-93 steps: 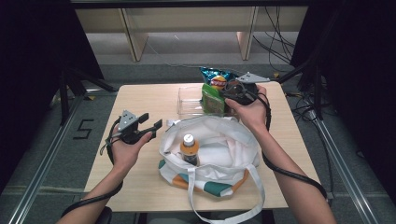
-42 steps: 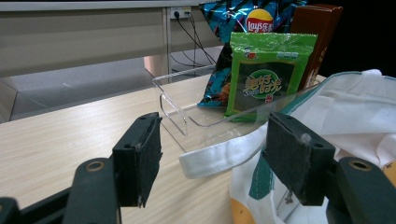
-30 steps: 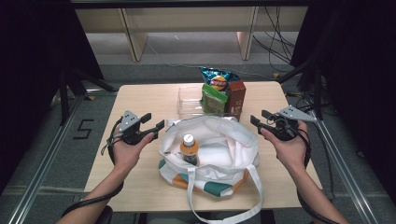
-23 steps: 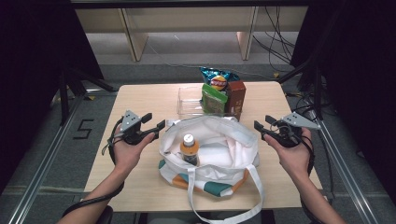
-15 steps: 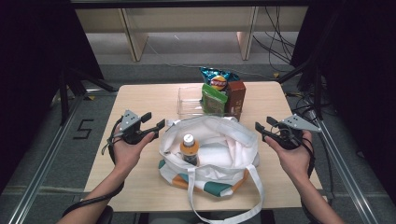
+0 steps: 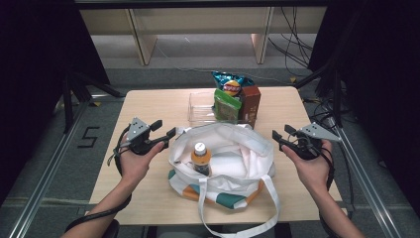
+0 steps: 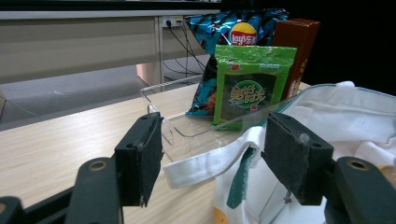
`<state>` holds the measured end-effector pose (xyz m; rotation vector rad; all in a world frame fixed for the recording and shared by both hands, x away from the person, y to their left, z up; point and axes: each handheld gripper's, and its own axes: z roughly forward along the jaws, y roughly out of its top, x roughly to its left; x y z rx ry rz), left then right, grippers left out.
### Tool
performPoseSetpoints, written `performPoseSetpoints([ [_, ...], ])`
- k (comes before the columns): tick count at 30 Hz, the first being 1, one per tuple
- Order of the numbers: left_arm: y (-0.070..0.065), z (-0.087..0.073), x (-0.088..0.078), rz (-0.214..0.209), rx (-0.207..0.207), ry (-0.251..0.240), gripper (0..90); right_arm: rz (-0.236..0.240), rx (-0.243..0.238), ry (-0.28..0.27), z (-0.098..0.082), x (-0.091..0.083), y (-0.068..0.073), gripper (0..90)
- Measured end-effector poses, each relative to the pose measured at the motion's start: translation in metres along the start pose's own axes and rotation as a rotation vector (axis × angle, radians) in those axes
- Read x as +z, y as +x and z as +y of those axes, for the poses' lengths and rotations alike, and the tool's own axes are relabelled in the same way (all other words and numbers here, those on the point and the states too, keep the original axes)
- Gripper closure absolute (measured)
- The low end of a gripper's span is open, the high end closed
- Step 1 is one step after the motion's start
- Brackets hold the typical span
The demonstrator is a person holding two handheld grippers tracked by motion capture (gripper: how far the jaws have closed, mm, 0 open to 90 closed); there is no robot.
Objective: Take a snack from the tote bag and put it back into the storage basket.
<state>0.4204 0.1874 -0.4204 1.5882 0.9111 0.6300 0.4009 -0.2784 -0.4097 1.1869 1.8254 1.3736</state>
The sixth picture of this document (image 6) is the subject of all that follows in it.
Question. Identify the brown carton box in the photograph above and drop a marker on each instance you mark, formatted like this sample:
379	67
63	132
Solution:
250	102

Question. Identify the blue chip bag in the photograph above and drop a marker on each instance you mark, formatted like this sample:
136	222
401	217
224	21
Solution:
231	82

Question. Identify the aluminium floor rail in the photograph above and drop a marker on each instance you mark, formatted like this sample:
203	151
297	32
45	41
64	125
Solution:
369	195
39	186

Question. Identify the clear plastic container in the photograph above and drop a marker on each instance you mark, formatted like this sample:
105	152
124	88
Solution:
199	110

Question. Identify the black chair seat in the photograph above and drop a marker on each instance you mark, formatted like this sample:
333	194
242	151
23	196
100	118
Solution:
112	229

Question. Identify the orange drink bottle white cap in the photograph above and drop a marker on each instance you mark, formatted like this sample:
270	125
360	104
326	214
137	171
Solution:
200	158

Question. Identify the white patterned tote bag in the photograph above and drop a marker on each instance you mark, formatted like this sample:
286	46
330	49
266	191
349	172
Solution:
231	158

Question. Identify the green snack packet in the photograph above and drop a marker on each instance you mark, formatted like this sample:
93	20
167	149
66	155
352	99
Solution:
227	107

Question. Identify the beige wooden desk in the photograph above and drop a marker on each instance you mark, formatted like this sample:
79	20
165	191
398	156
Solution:
198	20

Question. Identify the person's right hand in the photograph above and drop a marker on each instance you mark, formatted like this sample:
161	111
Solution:
312	173

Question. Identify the black curtain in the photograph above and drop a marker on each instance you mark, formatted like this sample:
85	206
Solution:
383	82
36	82

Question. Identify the black tripod stand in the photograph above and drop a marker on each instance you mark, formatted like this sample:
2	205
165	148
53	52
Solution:
67	105
336	99

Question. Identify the person's left hand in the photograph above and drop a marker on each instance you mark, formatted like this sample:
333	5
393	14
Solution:
135	167

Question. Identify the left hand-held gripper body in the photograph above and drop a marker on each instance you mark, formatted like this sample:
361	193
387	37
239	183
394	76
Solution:
137	129

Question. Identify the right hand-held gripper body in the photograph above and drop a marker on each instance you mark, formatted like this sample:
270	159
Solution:
317	131

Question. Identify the yellow tape piece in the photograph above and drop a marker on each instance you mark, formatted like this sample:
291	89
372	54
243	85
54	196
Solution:
293	79
96	103

